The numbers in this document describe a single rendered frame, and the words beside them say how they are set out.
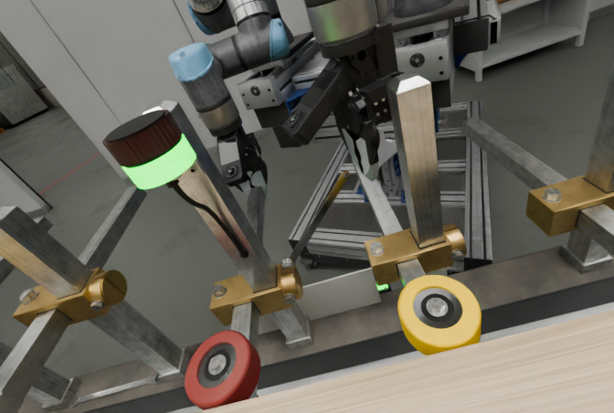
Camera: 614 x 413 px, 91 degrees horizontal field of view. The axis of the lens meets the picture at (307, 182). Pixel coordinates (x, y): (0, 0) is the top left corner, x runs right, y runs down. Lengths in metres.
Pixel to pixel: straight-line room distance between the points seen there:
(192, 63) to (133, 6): 2.51
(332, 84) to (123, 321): 0.47
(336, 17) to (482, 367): 0.36
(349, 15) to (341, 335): 0.49
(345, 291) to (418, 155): 0.30
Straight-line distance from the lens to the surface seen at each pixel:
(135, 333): 0.61
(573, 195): 0.55
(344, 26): 0.37
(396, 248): 0.47
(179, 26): 3.02
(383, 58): 0.42
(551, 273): 0.67
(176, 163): 0.29
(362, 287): 0.57
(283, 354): 0.62
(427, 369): 0.34
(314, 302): 0.58
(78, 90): 3.48
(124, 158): 0.29
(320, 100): 0.38
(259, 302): 0.49
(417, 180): 0.38
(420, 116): 0.34
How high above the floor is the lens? 1.22
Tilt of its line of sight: 34 degrees down
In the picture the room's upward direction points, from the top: 22 degrees counter-clockwise
